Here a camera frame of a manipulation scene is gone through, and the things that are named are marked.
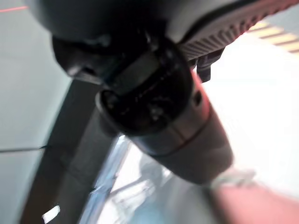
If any small white paper scrap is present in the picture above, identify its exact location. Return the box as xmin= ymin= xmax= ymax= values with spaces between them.
xmin=41 ymin=205 xmax=61 ymax=223

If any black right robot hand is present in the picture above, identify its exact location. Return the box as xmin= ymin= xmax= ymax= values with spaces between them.
xmin=30 ymin=0 xmax=169 ymax=81

